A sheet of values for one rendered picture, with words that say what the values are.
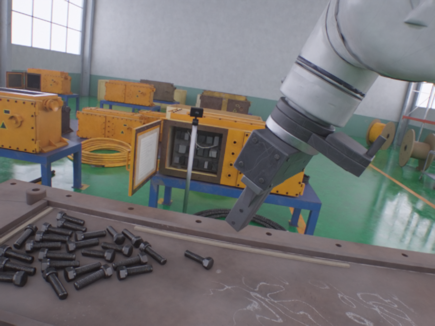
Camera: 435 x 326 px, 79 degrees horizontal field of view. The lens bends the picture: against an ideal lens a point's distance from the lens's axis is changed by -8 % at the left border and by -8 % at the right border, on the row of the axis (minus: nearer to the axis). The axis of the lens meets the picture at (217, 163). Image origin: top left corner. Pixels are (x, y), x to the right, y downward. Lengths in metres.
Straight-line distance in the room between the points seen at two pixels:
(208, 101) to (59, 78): 4.96
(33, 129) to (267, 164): 3.33
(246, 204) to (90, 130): 6.53
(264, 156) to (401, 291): 0.39
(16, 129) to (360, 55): 3.59
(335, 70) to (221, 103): 8.34
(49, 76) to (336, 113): 10.56
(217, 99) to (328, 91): 8.34
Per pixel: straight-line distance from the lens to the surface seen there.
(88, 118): 6.82
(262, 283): 0.48
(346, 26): 0.19
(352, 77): 0.31
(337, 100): 0.31
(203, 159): 3.10
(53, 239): 0.54
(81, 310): 0.42
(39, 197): 0.68
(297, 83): 0.32
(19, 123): 3.61
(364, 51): 0.18
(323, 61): 0.31
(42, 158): 3.60
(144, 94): 9.12
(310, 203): 3.06
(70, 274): 0.45
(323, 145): 0.32
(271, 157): 0.30
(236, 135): 2.81
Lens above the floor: 1.65
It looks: 16 degrees down
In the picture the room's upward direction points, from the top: 9 degrees clockwise
